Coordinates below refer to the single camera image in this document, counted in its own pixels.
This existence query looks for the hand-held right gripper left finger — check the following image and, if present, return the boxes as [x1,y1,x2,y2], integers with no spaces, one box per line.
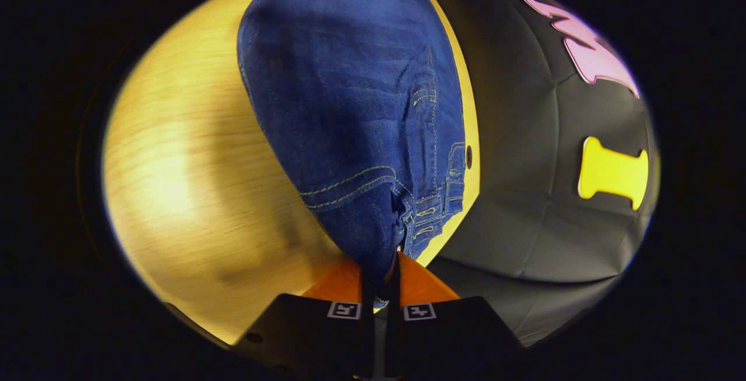
[233,255,375,379]

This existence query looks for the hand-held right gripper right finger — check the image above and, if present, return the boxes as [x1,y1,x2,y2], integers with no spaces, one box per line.
[387,251,524,378]

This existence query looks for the blue denim jeans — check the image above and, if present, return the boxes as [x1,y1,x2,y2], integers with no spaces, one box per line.
[236,0,467,312]

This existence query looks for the black backdrop cloth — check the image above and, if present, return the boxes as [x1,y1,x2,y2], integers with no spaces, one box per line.
[402,0,662,348]

